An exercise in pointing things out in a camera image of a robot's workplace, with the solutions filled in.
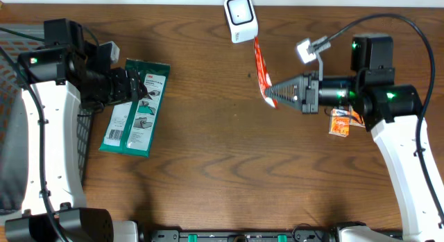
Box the red orange stick packet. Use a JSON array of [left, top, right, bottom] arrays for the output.
[[254, 37, 277, 109]]

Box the white green packet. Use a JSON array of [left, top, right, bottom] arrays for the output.
[[99, 59, 171, 157]]

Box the orange tissue pack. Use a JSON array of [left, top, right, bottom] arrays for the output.
[[329, 108, 350, 137], [349, 106, 365, 128]]

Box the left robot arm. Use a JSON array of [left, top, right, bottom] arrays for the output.
[[5, 19, 147, 241]]

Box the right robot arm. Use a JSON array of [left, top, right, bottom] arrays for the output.
[[264, 33, 443, 241]]

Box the white barcode scanner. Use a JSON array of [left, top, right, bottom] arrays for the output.
[[223, 0, 259, 44]]

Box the grey plastic mesh basket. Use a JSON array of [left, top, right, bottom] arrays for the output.
[[1, 19, 95, 215]]

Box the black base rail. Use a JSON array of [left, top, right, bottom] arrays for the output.
[[139, 227, 339, 242]]

